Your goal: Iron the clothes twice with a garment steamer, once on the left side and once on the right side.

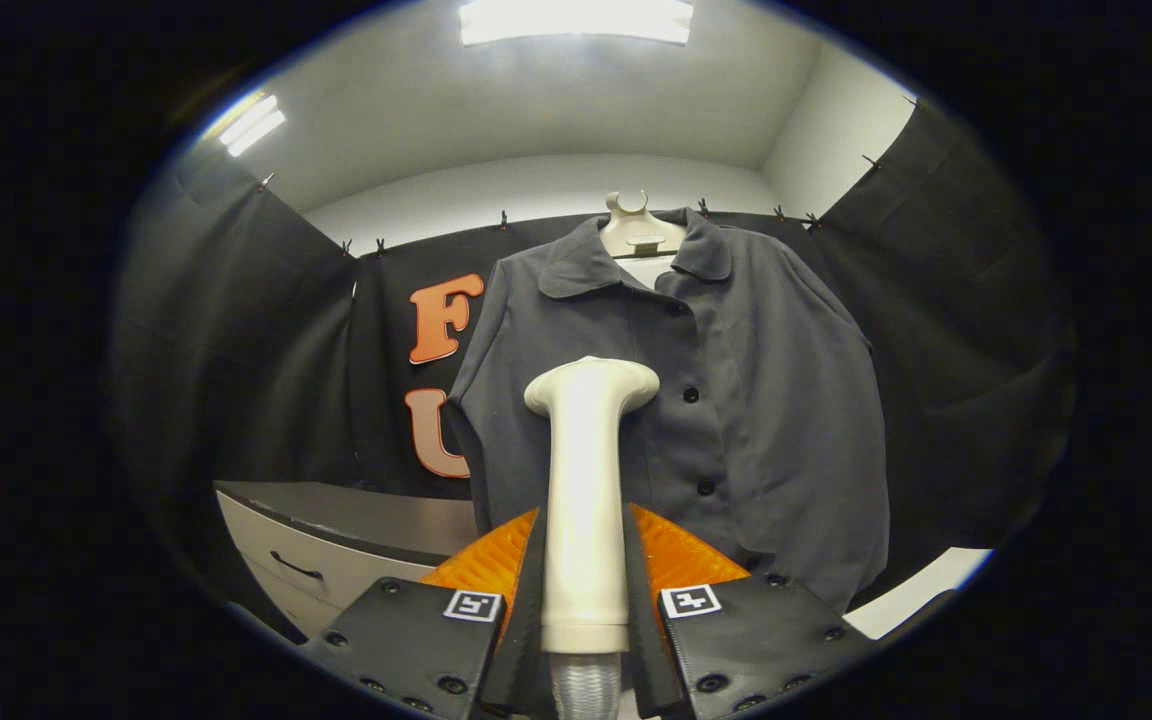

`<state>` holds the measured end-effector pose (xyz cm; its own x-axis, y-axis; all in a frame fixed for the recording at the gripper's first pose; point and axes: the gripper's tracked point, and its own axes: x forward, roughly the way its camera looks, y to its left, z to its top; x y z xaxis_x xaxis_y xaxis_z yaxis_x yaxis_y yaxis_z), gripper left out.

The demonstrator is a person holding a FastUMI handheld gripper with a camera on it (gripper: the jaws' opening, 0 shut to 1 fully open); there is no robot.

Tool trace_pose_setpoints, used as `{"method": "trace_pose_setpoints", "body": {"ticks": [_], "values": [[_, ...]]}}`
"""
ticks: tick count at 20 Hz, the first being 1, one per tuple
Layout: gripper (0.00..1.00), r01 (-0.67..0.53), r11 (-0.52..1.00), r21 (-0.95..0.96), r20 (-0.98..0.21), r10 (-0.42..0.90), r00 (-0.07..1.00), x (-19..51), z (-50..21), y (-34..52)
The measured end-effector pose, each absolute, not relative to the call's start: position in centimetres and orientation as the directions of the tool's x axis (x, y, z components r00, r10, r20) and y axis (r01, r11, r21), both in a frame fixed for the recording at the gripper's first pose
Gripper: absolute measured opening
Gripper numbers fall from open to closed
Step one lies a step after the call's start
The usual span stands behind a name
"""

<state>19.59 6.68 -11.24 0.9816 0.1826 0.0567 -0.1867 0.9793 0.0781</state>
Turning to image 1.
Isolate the white garment hanger form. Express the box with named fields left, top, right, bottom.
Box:
left=599, top=190, right=689, bottom=291

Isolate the grey drawer cabinet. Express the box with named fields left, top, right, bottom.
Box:
left=214, top=480, right=479, bottom=641

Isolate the large ceiling light panel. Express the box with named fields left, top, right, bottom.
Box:
left=458, top=0, right=695, bottom=47

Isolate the dark grey button shirt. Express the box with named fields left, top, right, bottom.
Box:
left=448, top=208, right=892, bottom=613

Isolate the white garment steamer head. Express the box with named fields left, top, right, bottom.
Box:
left=524, top=356, right=661, bottom=656

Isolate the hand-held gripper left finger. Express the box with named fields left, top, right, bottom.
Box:
left=298, top=505, right=547, bottom=720

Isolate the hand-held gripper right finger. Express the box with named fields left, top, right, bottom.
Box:
left=624, top=502, right=882, bottom=720

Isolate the narrow ceiling light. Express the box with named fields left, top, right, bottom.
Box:
left=216, top=93, right=287, bottom=158

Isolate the row of black clips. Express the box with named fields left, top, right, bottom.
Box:
left=256, top=95, right=922, bottom=258

